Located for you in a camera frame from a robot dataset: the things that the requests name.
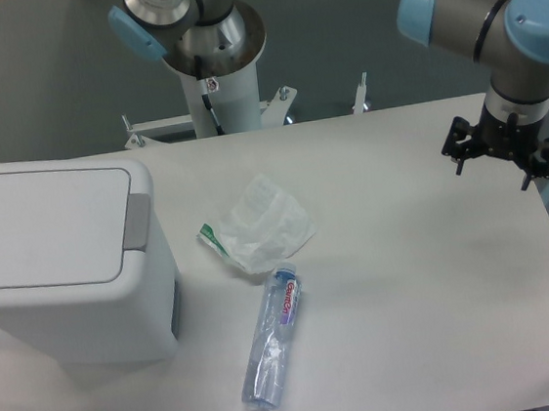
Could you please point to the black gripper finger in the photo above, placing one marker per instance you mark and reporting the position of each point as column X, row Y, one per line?
column 463, row 142
column 535, row 163

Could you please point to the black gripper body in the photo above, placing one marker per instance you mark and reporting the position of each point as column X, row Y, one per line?
column 507, row 138

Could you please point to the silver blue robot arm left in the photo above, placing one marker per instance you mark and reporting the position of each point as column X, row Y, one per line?
column 209, row 41

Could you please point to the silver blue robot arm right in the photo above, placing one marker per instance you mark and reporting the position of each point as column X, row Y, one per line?
column 511, row 39

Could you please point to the clear plastic water bottle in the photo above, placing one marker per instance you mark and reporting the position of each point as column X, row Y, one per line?
column 266, row 369

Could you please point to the crumpled white plastic wrapper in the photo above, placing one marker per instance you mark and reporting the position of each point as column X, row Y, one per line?
column 266, row 226

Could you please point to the white metal base frame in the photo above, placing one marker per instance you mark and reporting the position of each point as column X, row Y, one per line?
column 274, row 112

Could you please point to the white trash can lid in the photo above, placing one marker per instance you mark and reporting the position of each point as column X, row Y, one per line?
column 62, row 227

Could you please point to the white plastic trash can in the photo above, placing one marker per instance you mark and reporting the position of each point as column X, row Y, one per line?
column 130, row 318

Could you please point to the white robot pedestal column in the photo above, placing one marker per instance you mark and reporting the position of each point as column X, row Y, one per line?
column 223, row 104

